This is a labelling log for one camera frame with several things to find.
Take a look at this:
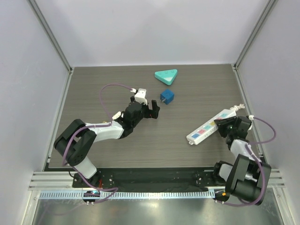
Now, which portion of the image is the purple cable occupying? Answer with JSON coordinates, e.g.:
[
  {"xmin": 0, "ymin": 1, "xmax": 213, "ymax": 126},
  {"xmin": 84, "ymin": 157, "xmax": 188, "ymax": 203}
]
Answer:
[
  {"xmin": 62, "ymin": 83, "xmax": 136, "ymax": 203},
  {"xmin": 214, "ymin": 117, "xmax": 277, "ymax": 207}
]

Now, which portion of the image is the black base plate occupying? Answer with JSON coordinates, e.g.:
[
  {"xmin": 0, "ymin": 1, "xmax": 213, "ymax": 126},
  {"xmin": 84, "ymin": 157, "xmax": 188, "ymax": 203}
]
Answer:
[{"xmin": 72, "ymin": 167, "xmax": 225, "ymax": 202}]

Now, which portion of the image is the right aluminium frame post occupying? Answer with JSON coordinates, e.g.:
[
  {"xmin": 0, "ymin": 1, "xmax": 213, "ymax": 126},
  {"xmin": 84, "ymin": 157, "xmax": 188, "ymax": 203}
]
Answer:
[{"xmin": 232, "ymin": 0, "xmax": 279, "ymax": 71}]

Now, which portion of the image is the teal triangular socket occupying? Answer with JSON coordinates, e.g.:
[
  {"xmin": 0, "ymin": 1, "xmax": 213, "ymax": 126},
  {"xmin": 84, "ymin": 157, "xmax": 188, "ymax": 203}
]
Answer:
[{"xmin": 154, "ymin": 69, "xmax": 178, "ymax": 86}]

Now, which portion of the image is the blue plug cube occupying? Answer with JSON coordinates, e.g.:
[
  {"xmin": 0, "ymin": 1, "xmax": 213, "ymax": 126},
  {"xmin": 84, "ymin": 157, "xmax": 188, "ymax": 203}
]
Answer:
[{"xmin": 160, "ymin": 89, "xmax": 174, "ymax": 105}]

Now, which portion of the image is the white plug cube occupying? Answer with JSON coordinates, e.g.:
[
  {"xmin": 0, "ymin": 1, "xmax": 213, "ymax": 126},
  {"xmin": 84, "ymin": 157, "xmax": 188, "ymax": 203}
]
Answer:
[{"xmin": 112, "ymin": 111, "xmax": 122, "ymax": 120}]

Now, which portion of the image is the white slotted cable duct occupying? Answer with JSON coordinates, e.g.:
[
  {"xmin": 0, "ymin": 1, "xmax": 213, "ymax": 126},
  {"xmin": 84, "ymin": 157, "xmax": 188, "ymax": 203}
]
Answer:
[{"xmin": 39, "ymin": 189, "xmax": 215, "ymax": 200}]

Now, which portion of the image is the white power strip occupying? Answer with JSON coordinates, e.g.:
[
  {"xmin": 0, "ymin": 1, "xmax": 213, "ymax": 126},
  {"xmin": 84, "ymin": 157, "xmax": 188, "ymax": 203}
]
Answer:
[{"xmin": 186, "ymin": 109, "xmax": 236, "ymax": 145}]

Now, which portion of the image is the aluminium front rail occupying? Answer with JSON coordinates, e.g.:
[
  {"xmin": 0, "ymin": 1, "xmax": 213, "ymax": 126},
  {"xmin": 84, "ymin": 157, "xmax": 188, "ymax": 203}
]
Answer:
[{"xmin": 28, "ymin": 169, "xmax": 285, "ymax": 190}]

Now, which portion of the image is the aluminium frame post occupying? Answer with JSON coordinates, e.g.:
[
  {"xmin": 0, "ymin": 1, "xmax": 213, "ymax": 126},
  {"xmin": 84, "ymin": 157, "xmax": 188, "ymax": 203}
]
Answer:
[
  {"xmin": 27, "ymin": 0, "xmax": 74, "ymax": 75},
  {"xmin": 232, "ymin": 0, "xmax": 279, "ymax": 71}
]

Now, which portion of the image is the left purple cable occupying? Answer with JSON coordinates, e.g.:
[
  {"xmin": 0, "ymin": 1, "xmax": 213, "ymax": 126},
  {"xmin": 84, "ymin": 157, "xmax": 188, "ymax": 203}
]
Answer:
[{"xmin": 62, "ymin": 83, "xmax": 136, "ymax": 203}]

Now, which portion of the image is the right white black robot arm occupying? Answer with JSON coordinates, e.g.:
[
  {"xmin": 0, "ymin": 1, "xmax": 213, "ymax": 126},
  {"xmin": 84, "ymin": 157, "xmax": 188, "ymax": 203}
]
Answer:
[{"xmin": 211, "ymin": 115, "xmax": 271, "ymax": 207}]

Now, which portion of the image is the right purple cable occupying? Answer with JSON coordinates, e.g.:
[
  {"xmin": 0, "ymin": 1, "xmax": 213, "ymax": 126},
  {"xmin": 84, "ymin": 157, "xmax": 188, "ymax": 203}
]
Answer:
[{"xmin": 214, "ymin": 117, "xmax": 277, "ymax": 207}]

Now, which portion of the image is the left aluminium frame post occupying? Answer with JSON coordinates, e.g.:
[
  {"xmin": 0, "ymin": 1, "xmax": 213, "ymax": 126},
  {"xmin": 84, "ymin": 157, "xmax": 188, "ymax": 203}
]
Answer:
[{"xmin": 27, "ymin": 0, "xmax": 74, "ymax": 75}]

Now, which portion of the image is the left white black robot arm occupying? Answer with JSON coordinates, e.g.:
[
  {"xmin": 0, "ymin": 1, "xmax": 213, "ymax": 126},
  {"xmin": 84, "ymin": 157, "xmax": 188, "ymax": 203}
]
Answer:
[{"xmin": 53, "ymin": 97, "xmax": 160, "ymax": 188}]

